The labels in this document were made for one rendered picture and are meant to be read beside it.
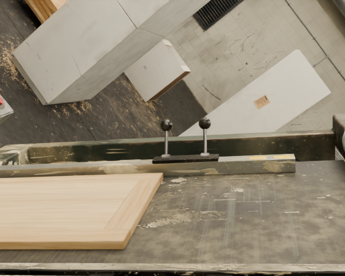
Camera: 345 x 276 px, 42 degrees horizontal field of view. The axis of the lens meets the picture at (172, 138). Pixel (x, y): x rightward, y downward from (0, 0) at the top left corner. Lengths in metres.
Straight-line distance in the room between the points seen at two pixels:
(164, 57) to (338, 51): 4.15
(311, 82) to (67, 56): 2.53
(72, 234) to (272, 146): 0.81
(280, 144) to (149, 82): 4.99
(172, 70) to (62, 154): 4.75
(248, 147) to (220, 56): 7.97
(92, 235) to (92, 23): 3.01
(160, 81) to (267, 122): 2.00
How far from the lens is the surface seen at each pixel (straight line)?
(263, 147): 1.56
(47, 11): 5.18
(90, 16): 3.88
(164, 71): 6.38
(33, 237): 1.04
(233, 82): 9.44
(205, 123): 1.36
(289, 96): 4.97
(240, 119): 5.02
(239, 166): 1.33
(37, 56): 4.09
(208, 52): 9.53
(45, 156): 1.74
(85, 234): 1.01
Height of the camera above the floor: 1.82
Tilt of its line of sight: 16 degrees down
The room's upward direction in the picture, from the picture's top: 54 degrees clockwise
